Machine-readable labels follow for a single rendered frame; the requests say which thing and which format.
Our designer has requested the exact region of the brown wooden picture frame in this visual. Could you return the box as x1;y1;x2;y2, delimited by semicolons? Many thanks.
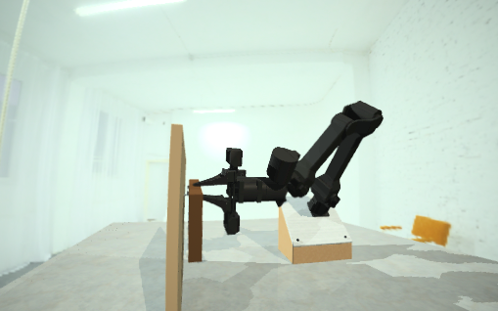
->
186;179;204;263

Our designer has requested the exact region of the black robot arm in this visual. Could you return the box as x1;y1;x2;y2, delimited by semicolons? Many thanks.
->
263;101;384;217

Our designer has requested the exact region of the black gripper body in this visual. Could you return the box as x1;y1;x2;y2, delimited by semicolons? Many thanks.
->
223;148;266;235

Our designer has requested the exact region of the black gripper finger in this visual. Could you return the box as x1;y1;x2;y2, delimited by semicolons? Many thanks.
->
194;168;228;187
203;195;227;213

